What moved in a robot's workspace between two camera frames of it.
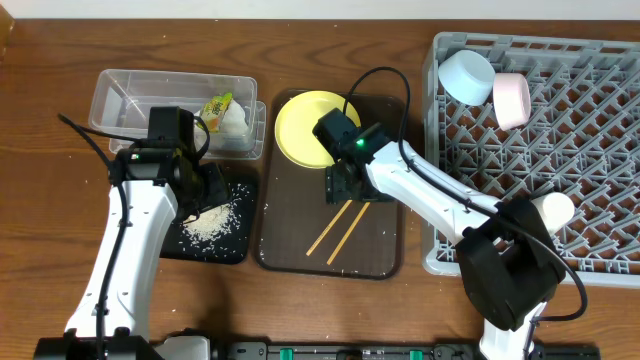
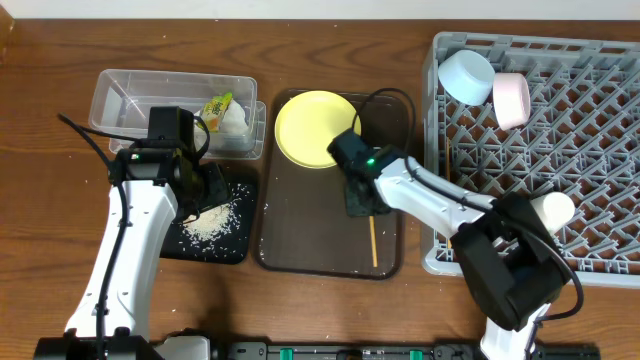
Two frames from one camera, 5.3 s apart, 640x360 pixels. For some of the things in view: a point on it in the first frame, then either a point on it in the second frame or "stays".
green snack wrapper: [214, 112] stays
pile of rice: [213, 223] stays
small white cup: [557, 208] stays
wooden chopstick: [348, 233] -> [373, 241]
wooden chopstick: [329, 227] -> [448, 174]
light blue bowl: [466, 76] stays
